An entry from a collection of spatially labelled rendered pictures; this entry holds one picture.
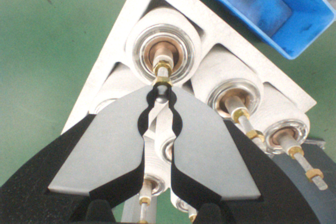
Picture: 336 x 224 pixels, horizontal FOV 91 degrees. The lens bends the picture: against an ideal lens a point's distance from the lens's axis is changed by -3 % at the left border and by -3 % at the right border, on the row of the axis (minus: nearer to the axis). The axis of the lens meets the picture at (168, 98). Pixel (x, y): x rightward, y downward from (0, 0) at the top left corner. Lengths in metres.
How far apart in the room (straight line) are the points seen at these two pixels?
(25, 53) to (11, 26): 0.07
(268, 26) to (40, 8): 0.56
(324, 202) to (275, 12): 0.50
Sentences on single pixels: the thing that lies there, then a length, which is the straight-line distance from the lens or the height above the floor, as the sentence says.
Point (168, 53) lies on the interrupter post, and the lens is 0.19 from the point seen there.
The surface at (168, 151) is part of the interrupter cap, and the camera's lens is 0.30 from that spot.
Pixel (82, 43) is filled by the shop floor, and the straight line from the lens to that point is 0.52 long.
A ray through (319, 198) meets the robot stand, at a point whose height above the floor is 0.21.
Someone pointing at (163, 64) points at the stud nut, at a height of 0.30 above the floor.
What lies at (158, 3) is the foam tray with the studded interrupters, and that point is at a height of 0.07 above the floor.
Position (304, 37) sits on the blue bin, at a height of 0.10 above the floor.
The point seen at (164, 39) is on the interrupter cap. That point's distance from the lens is 0.21.
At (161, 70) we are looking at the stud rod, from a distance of 0.16.
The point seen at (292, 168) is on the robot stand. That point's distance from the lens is 0.71.
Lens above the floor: 0.46
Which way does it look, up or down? 59 degrees down
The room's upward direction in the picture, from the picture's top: 179 degrees clockwise
